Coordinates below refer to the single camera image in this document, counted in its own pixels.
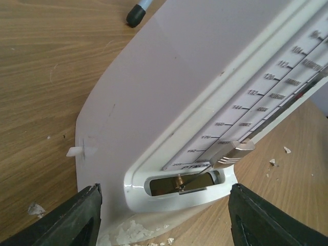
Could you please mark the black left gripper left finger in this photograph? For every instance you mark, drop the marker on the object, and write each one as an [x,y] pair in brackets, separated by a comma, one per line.
[74,222]

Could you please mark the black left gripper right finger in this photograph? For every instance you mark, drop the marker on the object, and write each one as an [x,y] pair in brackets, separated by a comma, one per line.
[255,221]

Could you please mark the white plastic debris pile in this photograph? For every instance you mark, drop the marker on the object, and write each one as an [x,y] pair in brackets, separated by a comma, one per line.
[276,163]

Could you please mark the light blue music stand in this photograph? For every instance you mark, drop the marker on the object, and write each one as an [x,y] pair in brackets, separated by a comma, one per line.
[137,13]

